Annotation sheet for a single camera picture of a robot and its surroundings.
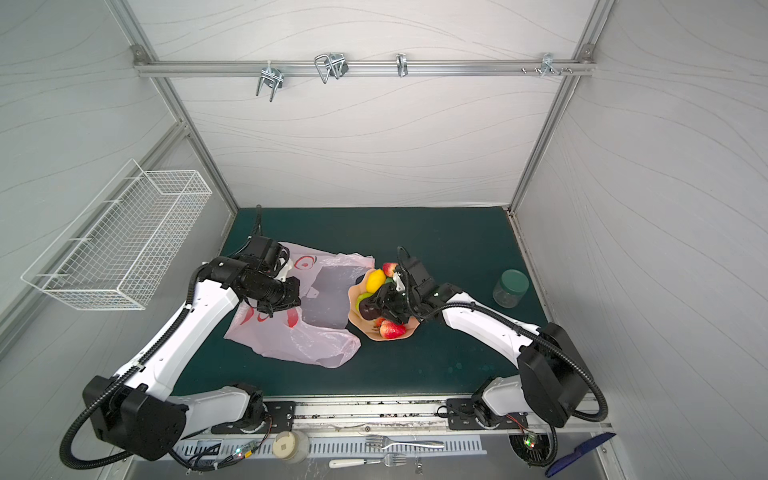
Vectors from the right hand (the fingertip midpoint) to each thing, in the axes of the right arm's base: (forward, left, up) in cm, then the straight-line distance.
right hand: (372, 299), depth 80 cm
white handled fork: (-34, -6, -14) cm, 37 cm away
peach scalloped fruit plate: (-4, +1, -10) cm, 11 cm away
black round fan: (-29, -41, -18) cm, 54 cm away
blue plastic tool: (-29, -51, -14) cm, 60 cm away
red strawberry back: (+12, -4, -3) cm, 13 cm away
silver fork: (-31, -5, -12) cm, 34 cm away
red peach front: (-6, -5, -6) cm, 10 cm away
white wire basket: (+1, +58, +19) cm, 62 cm away
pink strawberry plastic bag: (-10, +14, 0) cm, 17 cm away
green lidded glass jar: (+8, -40, -5) cm, 41 cm away
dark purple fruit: (-4, 0, +1) cm, 4 cm away
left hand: (-2, +17, +3) cm, 18 cm away
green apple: (+5, +4, -8) cm, 10 cm away
